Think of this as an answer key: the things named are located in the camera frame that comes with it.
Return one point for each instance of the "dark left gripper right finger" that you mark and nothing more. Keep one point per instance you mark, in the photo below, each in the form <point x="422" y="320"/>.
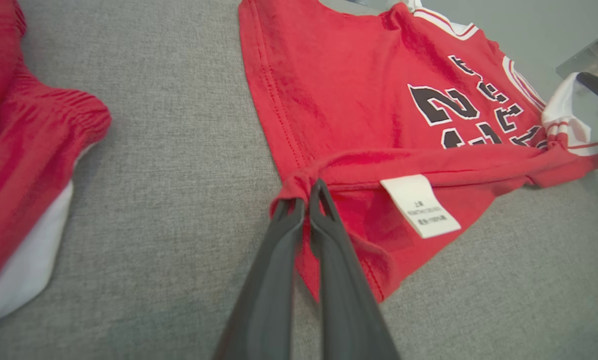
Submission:
<point x="343" y="300"/>

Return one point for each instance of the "red basketball jersey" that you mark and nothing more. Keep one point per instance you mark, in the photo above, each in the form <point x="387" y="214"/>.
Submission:
<point x="353" y="90"/>

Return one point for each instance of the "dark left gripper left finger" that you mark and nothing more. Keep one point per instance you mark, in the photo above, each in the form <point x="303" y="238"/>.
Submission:
<point x="271" y="290"/>

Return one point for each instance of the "grey fabric sofa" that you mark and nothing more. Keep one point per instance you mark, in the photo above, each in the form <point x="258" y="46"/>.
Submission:
<point x="179" y="200"/>

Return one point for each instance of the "red shorts with white stripe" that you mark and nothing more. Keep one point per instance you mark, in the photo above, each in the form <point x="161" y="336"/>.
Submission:
<point x="19" y="160"/>

